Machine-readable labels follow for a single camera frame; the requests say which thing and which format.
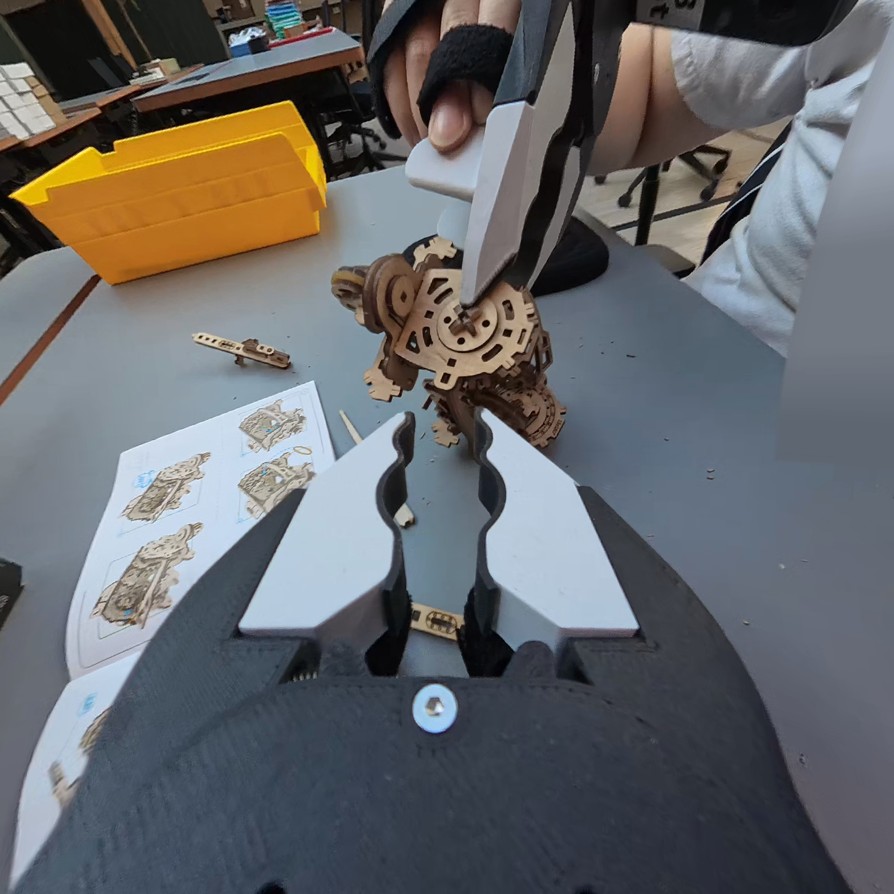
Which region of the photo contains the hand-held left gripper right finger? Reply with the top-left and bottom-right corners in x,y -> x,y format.
460,407 -> 643,677

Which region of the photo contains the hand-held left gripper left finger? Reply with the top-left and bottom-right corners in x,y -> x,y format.
236,411 -> 416,677

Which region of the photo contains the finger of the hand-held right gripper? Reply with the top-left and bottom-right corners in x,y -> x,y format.
512,105 -> 589,293
461,0 -> 577,310

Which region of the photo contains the wooden mechanical model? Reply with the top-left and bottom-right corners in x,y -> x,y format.
330,236 -> 568,451

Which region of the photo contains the dark wooden gear assembly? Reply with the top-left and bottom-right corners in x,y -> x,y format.
421,380 -> 518,451

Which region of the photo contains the person's right forearm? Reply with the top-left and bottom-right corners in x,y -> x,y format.
585,22 -> 881,176

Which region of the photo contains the person's right hand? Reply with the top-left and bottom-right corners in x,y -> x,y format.
380,0 -> 523,155

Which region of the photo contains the slotted wooden strip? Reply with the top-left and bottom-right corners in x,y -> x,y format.
411,602 -> 465,640

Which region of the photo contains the black office chair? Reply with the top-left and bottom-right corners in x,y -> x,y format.
594,143 -> 734,245
318,105 -> 388,183

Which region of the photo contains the instruction booklet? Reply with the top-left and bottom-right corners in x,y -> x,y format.
10,380 -> 338,888

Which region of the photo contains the person's torso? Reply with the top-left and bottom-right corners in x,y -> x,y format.
681,63 -> 894,357

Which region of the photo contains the small wooden lever part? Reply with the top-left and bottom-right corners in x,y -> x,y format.
192,332 -> 292,370

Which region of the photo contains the background grey table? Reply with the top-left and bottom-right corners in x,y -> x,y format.
133,28 -> 367,116

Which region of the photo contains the stack of coloured bins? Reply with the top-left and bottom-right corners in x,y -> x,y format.
264,0 -> 310,39

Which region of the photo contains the black puzzle box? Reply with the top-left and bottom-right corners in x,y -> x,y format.
0,559 -> 23,630

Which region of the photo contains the yellow storage bin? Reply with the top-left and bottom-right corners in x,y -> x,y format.
10,100 -> 329,286

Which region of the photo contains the stack of white boxes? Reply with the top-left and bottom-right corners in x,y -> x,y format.
0,61 -> 58,141

